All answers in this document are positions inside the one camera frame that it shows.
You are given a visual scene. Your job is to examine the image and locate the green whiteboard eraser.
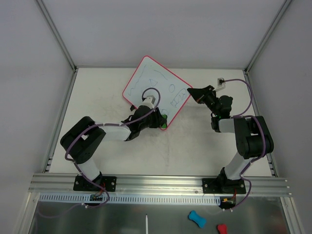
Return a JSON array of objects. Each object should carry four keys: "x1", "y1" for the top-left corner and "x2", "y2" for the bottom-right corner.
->
[{"x1": 160, "y1": 114, "x2": 168, "y2": 129}]

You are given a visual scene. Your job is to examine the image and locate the pink framed whiteboard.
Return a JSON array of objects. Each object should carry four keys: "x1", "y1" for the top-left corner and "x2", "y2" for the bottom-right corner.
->
[{"x1": 122, "y1": 56, "x2": 192, "y2": 130}]

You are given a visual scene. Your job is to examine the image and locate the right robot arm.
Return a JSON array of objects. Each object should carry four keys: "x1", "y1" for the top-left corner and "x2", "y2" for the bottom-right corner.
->
[{"x1": 187, "y1": 85, "x2": 273, "y2": 193}]

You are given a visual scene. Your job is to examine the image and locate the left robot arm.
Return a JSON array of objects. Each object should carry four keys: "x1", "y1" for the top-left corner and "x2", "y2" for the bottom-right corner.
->
[{"x1": 60, "y1": 105, "x2": 168, "y2": 190}]

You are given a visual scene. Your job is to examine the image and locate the white marker pen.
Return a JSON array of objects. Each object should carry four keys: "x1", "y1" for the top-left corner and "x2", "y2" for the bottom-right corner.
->
[{"x1": 145, "y1": 214, "x2": 149, "y2": 234}]

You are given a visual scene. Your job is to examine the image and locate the blue eraser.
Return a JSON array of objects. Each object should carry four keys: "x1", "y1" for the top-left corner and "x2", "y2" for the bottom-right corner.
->
[{"x1": 188, "y1": 211, "x2": 207, "y2": 228}]

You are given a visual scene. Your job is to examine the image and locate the red eraser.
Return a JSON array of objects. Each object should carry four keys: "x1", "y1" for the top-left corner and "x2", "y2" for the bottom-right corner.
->
[{"x1": 217, "y1": 224, "x2": 228, "y2": 234}]

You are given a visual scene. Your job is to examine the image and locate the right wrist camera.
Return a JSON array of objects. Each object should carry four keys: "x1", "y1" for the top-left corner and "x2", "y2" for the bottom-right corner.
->
[{"x1": 214, "y1": 78, "x2": 225, "y2": 92}]

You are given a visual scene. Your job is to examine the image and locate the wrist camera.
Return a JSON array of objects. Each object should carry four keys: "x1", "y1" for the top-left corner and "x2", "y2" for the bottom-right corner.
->
[
  {"x1": 142, "y1": 96, "x2": 156, "y2": 109},
  {"x1": 214, "y1": 78, "x2": 225, "y2": 92}
]

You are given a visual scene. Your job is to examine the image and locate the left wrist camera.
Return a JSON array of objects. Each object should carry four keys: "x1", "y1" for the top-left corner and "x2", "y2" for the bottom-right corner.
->
[{"x1": 142, "y1": 96, "x2": 156, "y2": 109}]

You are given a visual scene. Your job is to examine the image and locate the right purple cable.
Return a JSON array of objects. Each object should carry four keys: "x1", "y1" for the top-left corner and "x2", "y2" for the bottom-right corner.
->
[{"x1": 220, "y1": 78, "x2": 268, "y2": 212}]

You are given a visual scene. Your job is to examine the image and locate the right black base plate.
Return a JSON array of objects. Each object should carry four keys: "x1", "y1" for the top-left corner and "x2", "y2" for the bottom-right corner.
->
[{"x1": 202, "y1": 178, "x2": 246, "y2": 195}]

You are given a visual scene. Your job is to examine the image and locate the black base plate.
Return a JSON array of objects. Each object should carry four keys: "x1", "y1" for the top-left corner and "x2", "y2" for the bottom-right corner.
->
[
  {"x1": 73, "y1": 175, "x2": 117, "y2": 192},
  {"x1": 202, "y1": 178, "x2": 246, "y2": 195}
]

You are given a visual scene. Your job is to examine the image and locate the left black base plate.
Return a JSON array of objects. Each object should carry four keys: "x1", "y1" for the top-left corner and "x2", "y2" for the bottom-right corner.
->
[{"x1": 73, "y1": 175, "x2": 117, "y2": 192}]

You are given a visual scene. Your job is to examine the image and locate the right aluminium frame post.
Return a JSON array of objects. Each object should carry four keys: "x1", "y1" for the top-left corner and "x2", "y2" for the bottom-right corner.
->
[{"x1": 244, "y1": 0, "x2": 293, "y2": 74}]

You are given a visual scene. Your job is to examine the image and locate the aluminium frame post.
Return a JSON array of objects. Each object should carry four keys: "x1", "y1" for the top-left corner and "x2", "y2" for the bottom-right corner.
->
[
  {"x1": 35, "y1": 0, "x2": 77, "y2": 72},
  {"x1": 244, "y1": 0, "x2": 293, "y2": 74}
]

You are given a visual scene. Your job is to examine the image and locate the slotted white cable duct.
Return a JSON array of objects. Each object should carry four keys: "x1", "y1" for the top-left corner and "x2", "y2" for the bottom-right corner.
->
[{"x1": 39, "y1": 193, "x2": 221, "y2": 206}]

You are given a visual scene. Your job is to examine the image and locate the aluminium mounting rail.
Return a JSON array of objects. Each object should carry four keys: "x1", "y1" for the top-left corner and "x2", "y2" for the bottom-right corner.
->
[{"x1": 28, "y1": 173, "x2": 293, "y2": 197}]

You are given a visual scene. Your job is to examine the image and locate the left aluminium frame post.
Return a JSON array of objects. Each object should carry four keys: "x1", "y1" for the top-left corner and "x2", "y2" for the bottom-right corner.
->
[{"x1": 35, "y1": 0, "x2": 77, "y2": 72}]

